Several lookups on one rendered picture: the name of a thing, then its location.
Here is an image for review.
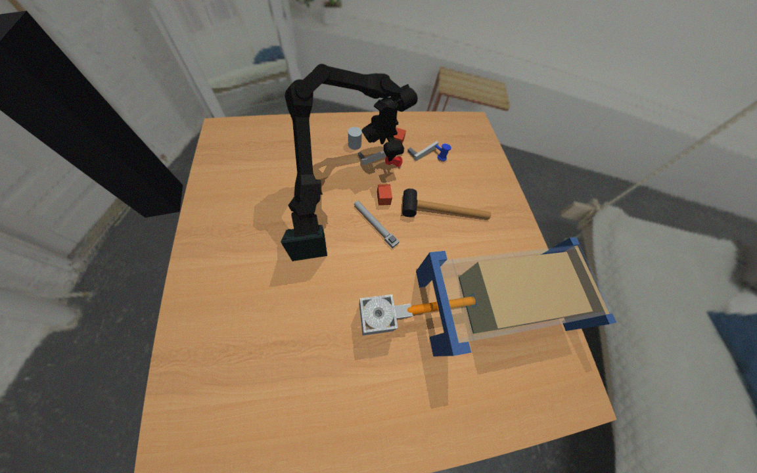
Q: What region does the wooden-handled mallet with black head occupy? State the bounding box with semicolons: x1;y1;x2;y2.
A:
402;189;491;219

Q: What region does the orange-red cube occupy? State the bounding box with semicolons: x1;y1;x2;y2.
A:
377;184;392;206
394;128;406;144

